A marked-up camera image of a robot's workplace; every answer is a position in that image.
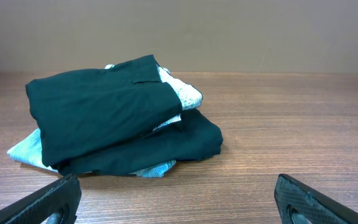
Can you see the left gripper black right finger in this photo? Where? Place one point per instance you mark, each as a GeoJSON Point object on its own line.
{"type": "Point", "coordinates": [298, 203]}

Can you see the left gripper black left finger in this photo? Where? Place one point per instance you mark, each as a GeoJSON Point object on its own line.
{"type": "Point", "coordinates": [55, 203]}

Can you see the folded light patterned garment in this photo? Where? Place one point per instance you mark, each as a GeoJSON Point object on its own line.
{"type": "Point", "coordinates": [29, 150]}

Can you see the folded dark green garment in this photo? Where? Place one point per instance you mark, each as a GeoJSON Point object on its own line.
{"type": "Point", "coordinates": [117, 120]}

